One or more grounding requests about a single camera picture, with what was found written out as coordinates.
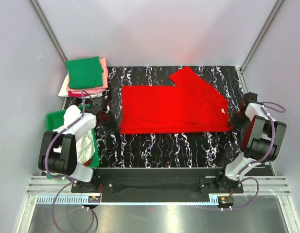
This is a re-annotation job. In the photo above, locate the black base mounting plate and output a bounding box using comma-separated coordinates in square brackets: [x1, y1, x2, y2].
[71, 168, 243, 204]

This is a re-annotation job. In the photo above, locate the folded green t-shirt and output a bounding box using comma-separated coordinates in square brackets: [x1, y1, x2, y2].
[65, 56, 104, 89]

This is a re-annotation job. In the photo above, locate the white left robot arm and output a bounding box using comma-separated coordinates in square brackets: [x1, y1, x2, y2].
[38, 97, 118, 192]

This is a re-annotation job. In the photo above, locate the aluminium frame rail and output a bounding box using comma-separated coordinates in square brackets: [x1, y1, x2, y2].
[27, 176, 290, 206]

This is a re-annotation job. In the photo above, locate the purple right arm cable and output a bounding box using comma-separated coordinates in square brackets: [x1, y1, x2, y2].
[220, 101, 286, 211]

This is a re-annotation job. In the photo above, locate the folded salmon pink t-shirt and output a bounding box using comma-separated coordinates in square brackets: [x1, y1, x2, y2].
[66, 57, 108, 92]

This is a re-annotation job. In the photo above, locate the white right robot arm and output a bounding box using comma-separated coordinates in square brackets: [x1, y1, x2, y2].
[215, 92, 287, 193]

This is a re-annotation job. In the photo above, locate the red t-shirt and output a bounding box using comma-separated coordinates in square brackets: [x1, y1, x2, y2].
[120, 67, 233, 134]

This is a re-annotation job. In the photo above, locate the green plastic bin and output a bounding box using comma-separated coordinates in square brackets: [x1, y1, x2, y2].
[46, 109, 100, 168]

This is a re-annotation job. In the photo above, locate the folded magenta t-shirt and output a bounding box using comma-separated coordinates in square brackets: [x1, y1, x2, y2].
[68, 91, 93, 99]

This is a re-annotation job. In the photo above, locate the dark red garment in bin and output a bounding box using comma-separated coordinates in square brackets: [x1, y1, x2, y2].
[84, 157, 94, 167]

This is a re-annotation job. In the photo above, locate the crumpled white t-shirt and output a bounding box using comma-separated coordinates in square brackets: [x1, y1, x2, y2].
[46, 105, 96, 166]

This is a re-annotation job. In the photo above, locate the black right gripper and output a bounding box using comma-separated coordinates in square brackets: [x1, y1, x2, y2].
[227, 112, 251, 133]

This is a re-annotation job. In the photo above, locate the folded white t-shirt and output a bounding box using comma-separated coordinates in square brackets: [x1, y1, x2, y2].
[58, 74, 108, 98]

